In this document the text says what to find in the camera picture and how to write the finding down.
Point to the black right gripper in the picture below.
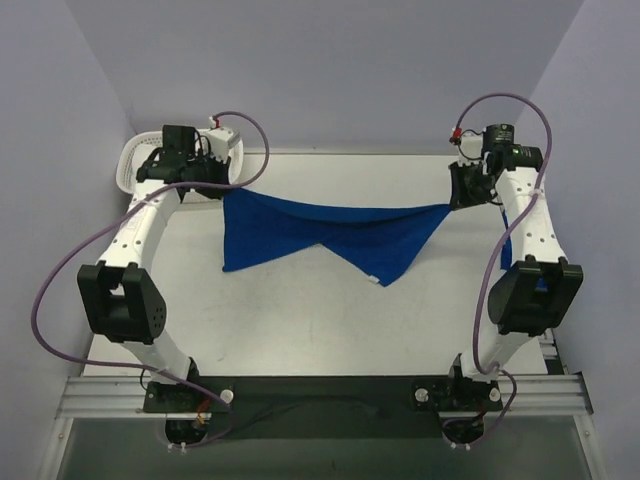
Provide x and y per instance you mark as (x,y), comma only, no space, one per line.
(463,185)

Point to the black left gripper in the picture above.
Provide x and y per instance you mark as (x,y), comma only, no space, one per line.
(215,178)

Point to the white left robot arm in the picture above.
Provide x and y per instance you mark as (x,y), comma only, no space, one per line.
(121,300)

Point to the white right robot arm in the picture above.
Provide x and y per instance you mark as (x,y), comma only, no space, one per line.
(529,283)

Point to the white plastic mesh basket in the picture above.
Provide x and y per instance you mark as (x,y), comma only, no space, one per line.
(172,138)

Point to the blue towel pile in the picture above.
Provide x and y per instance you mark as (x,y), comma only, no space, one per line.
(506,255)

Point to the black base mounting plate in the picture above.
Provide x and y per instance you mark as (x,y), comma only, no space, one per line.
(323,407)

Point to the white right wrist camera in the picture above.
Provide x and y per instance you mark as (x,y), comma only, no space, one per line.
(469,145)

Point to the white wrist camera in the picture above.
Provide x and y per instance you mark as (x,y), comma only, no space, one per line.
(225,143)
(469,145)

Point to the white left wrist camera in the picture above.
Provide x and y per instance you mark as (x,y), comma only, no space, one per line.
(225,143)

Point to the aluminium right side rail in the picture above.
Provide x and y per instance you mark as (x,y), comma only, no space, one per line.
(551,355)

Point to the aluminium rail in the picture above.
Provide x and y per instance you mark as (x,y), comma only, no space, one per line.
(121,397)
(551,355)

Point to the aluminium front rail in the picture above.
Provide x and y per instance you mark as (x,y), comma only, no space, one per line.
(121,397)

